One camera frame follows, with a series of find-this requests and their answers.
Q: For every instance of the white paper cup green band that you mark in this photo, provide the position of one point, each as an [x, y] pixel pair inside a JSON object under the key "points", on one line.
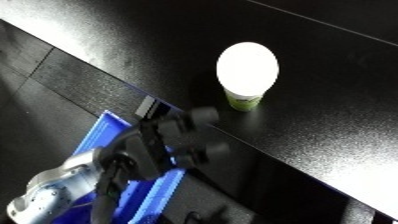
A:
{"points": [[247, 70]]}

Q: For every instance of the pale left robot arm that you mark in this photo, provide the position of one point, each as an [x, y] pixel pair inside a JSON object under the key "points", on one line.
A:
{"points": [[47, 193]]}

